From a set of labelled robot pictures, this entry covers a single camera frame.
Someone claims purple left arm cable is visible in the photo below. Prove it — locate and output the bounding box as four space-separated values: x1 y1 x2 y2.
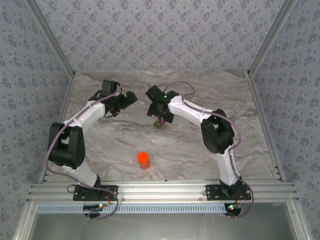
44 74 123 221

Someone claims orange bottle cap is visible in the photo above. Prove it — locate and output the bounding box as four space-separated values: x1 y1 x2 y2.
137 151 150 163

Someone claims aluminium mounting rail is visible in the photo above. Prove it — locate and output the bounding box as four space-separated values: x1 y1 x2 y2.
26 181 300 203

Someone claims slotted grey cable duct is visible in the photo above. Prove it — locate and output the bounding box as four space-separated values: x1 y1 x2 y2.
36 202 227 215

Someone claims pink and green pill organizer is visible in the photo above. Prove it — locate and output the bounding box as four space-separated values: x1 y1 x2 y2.
152 119 167 131

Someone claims aluminium side rail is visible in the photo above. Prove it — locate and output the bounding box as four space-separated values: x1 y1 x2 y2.
38 73 76 183
246 71 286 183

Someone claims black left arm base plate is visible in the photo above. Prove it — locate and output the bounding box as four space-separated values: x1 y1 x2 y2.
72 184 119 202

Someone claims orange pill bottle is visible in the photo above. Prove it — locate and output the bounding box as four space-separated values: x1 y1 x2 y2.
136 151 152 171

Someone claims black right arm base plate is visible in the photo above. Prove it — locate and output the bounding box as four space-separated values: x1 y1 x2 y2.
205 184 252 202

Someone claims aluminium corner post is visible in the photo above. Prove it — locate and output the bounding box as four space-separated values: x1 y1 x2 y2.
24 0 76 78
246 0 300 77

